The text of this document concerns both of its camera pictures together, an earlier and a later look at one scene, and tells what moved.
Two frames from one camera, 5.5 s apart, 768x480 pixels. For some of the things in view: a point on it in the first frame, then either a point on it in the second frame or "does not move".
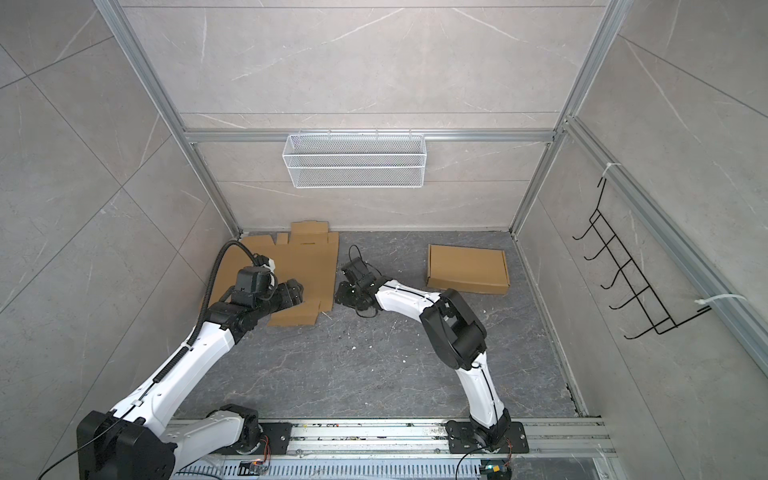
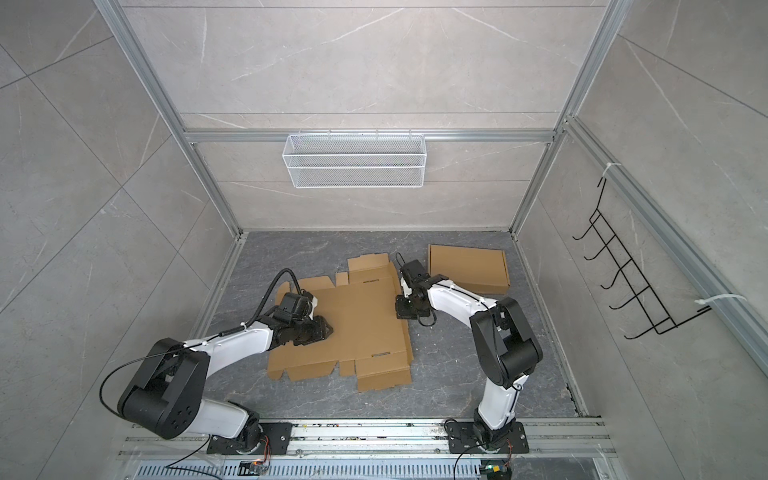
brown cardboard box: [311, 257] -> [361, 309]
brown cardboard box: [468, 269] does not move
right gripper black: [342, 295] -> [402, 312]
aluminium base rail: [397, 449] does not move
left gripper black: [290, 293] -> [322, 330]
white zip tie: [702, 301] does not move
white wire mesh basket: [355, 161] does not move
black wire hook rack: [657, 315] does not move
